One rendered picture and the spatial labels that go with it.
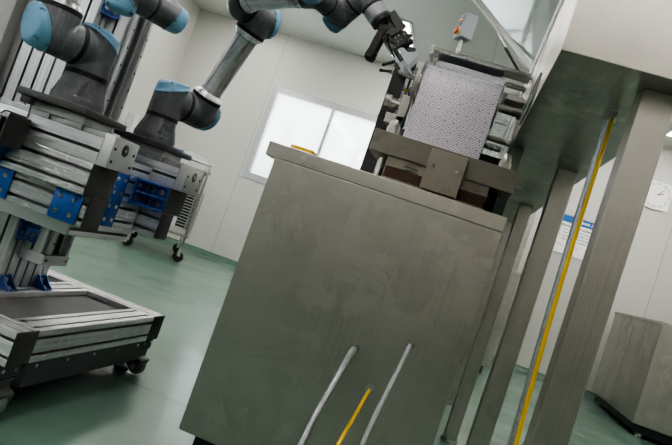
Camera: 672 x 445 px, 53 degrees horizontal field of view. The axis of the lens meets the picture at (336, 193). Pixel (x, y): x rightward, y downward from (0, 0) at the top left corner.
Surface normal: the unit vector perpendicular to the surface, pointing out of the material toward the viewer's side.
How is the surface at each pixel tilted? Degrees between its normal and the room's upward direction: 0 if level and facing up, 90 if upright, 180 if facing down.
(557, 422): 90
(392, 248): 90
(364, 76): 90
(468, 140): 90
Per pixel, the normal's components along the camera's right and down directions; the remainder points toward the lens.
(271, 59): -0.16, -0.12
